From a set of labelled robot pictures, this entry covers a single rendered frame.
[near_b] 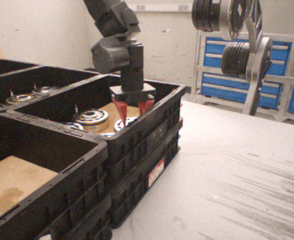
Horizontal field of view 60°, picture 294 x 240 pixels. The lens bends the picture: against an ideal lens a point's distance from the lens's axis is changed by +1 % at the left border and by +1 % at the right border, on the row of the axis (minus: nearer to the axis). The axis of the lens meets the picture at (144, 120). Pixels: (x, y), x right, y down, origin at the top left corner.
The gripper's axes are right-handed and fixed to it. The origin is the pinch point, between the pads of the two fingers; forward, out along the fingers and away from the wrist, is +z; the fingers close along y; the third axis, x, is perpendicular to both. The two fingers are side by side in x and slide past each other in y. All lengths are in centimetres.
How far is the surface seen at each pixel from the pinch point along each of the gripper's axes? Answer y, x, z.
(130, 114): 4.0, 14.0, 3.8
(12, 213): -25.4, -30.7, -5.1
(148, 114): 0.4, -9.6, -5.6
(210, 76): 130, 144, 31
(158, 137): 5.4, -4.6, 3.6
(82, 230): -17.6, -24.6, 6.8
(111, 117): -2.3, 14.3, 3.8
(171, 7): 149, 267, -32
